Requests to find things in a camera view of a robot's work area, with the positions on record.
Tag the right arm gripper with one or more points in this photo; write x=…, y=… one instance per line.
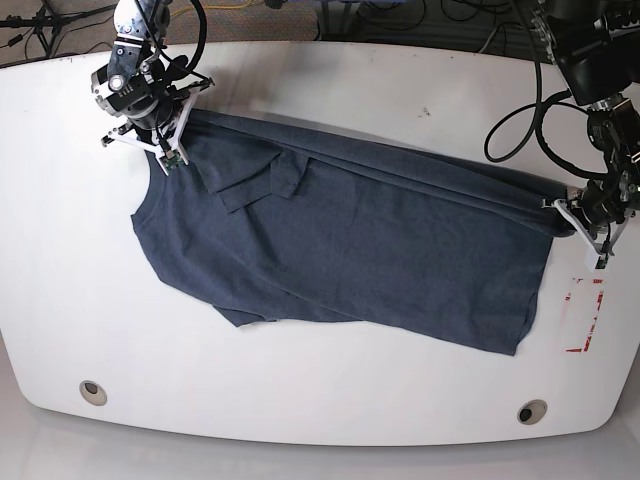
x=155, y=122

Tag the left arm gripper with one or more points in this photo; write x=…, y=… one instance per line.
x=599, y=213

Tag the dark blue printed T-shirt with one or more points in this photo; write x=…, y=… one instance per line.
x=273, y=222

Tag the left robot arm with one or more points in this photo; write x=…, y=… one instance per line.
x=595, y=47

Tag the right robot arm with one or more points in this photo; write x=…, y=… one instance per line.
x=139, y=50

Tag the red tape rectangle marking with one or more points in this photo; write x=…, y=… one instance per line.
x=582, y=306

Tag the black tripod stand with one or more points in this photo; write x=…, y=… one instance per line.
x=47, y=24

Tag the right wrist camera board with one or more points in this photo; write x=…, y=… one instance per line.
x=171, y=162

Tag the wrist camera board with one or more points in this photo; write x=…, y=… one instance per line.
x=171, y=162
x=595, y=261

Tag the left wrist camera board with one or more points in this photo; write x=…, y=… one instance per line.
x=595, y=261

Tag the right table cable grommet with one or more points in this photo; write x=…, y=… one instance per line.
x=532, y=412

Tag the table cable grommet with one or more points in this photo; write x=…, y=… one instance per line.
x=93, y=393
x=532, y=412

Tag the left table cable grommet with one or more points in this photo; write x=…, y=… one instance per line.
x=93, y=393

